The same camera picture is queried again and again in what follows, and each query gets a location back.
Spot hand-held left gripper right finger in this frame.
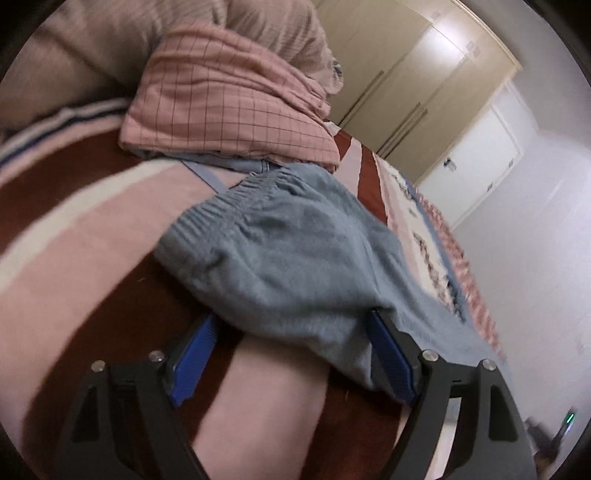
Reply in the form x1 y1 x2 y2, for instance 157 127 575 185
367 310 541 480

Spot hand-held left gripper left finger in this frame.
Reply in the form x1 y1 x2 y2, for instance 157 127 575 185
54 314 219 480

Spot grey-blue pants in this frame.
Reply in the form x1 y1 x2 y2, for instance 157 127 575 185
154 162 511 391

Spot patterned quilt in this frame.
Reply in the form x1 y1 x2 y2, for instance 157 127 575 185
372 154 509 365

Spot pink and brown striped blanket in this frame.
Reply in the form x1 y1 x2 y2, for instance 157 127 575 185
0 99 416 480

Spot white door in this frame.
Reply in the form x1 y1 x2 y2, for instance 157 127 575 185
418 105 523 230

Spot pink checked pillow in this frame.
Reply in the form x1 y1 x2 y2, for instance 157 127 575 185
119 25 341 174

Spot beige wardrobe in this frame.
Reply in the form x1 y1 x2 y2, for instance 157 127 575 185
311 0 522 185

